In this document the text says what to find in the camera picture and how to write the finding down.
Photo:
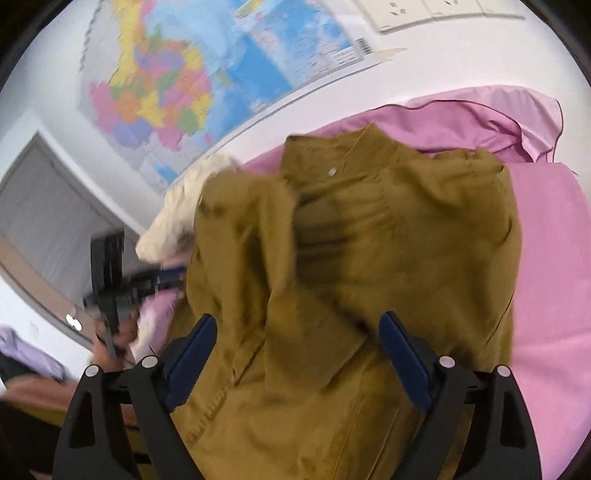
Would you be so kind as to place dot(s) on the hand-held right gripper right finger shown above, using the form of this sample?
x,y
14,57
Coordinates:
x,y
406,364

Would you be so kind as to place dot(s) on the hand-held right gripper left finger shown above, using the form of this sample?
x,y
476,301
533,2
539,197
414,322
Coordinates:
x,y
191,364

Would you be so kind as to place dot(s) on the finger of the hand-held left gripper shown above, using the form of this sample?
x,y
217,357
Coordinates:
x,y
159,279

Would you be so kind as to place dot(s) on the brown jacket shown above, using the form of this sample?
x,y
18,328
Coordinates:
x,y
369,258

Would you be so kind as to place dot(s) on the person's left forearm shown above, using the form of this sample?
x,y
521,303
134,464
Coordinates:
x,y
41,392

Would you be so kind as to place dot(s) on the person's left hand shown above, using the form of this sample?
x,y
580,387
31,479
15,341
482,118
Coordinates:
x,y
127,334

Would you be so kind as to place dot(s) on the cream cloth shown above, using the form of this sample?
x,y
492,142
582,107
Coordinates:
x,y
184,207

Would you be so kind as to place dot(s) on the grey door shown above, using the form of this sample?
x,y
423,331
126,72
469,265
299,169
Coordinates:
x,y
51,221

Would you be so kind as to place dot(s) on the person's purple garment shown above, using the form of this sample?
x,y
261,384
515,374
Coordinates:
x,y
27,353

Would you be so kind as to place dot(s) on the pink daisy print bed sheet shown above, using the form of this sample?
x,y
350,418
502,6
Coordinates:
x,y
547,277

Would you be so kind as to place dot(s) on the colourful wall map poster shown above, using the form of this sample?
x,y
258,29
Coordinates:
x,y
207,78

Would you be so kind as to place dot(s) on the white wall socket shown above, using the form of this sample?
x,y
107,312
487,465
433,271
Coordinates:
x,y
455,7
397,14

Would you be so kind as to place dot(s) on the white wall switch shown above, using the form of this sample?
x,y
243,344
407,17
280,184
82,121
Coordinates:
x,y
501,8

